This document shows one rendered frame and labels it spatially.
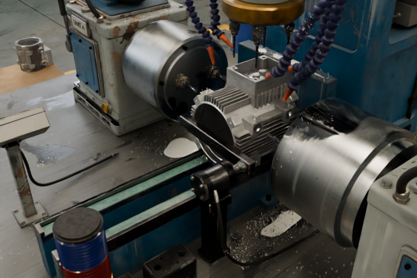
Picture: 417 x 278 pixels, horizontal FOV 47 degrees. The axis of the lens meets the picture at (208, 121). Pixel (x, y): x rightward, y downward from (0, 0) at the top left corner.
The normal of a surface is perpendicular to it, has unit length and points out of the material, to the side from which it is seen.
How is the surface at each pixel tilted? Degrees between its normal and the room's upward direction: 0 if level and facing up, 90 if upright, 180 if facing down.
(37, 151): 0
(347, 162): 43
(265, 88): 90
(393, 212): 90
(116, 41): 90
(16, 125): 51
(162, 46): 32
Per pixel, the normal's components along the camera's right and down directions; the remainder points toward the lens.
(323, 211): -0.80, 0.29
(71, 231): -0.01, -0.85
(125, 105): 0.61, 0.41
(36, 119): 0.47, -0.22
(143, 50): -0.61, -0.29
